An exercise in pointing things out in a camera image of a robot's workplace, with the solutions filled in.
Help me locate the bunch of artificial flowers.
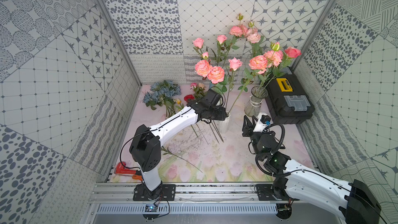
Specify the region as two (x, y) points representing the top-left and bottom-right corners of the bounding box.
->
(141, 80), (213, 146)

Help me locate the red pipe wrench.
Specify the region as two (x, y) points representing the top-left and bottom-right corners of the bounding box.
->
(114, 162), (143, 181)

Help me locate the pink rose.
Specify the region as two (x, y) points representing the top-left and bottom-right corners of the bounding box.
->
(225, 58), (243, 107)

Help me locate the clear glass vase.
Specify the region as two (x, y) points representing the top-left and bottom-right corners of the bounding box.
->
(244, 86), (268, 117)

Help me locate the aluminium rail frame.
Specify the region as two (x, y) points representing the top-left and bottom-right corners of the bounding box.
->
(88, 181), (344, 205)

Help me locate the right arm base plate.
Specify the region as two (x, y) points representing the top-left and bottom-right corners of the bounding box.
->
(255, 184), (297, 201)

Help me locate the pink carnation stem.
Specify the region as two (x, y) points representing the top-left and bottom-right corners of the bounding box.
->
(161, 146), (202, 172)

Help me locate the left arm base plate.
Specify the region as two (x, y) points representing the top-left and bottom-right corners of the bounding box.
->
(133, 183), (176, 201)

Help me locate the large pink rose stem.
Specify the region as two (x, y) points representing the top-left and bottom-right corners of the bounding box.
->
(273, 47), (302, 71)

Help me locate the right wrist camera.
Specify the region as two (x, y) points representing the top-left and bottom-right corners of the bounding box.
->
(254, 113), (272, 132)

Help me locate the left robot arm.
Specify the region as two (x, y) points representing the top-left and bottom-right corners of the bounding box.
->
(126, 89), (227, 199)

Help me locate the pink peony flower stem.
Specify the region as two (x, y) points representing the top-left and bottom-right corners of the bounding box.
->
(223, 13), (247, 58)

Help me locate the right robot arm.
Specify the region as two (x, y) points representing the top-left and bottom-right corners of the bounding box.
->
(242, 114), (385, 224)

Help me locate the white ribbed vase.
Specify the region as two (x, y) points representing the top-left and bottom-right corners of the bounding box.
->
(217, 113), (231, 134)

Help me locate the black toolbox yellow latch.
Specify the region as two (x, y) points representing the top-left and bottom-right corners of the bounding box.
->
(265, 67), (315, 124)

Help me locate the large peony stem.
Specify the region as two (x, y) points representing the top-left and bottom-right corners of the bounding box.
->
(227, 41), (286, 113)

